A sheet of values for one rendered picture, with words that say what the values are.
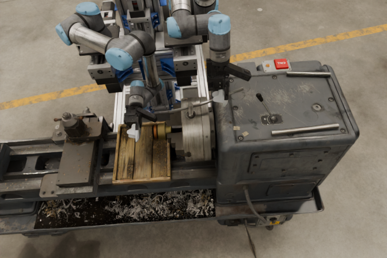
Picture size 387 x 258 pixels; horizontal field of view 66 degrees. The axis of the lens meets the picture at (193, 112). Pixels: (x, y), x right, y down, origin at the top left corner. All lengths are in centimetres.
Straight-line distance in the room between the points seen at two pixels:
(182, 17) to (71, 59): 263
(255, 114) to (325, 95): 34
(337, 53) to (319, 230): 190
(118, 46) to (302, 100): 85
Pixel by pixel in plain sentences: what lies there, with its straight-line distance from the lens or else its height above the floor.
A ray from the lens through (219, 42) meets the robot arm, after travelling 105.
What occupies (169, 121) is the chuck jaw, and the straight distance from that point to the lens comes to 146.
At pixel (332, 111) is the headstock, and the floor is 125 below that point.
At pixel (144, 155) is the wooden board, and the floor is 89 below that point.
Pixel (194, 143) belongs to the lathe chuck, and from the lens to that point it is 134.
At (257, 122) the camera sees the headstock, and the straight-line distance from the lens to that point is 131.
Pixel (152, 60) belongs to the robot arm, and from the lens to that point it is 157.
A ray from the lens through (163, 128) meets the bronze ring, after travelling 146.
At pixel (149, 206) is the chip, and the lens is 189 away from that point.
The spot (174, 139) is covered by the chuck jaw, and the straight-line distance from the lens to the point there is 143.
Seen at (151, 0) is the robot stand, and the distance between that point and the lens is 190.
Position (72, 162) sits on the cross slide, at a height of 97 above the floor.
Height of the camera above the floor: 235
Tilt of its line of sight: 55 degrees down
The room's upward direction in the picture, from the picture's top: 5 degrees counter-clockwise
